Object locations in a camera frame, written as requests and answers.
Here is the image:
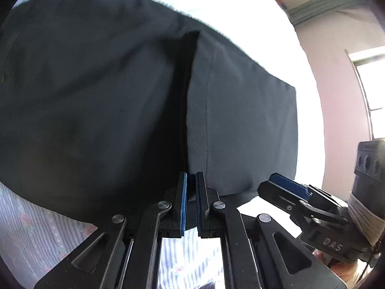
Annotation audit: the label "window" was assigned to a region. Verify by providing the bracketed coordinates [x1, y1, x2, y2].
[346, 46, 385, 141]

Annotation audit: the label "black pants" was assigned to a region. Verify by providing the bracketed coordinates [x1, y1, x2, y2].
[0, 0, 298, 226]

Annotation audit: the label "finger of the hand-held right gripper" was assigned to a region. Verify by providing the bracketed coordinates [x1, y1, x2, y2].
[269, 173, 319, 202]
[257, 181, 305, 218]

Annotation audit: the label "grey-green curtain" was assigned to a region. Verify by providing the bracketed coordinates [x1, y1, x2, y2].
[283, 0, 370, 27]

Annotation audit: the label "blue striped bed sheet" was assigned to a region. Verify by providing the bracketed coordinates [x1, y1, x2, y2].
[0, 0, 327, 289]

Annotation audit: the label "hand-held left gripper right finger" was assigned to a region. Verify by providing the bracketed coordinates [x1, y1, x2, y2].
[195, 171, 349, 289]

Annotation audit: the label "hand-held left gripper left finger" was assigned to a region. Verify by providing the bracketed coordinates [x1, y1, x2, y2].
[33, 171, 188, 289]

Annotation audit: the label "person's right hand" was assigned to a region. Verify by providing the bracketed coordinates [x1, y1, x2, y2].
[313, 250, 361, 288]

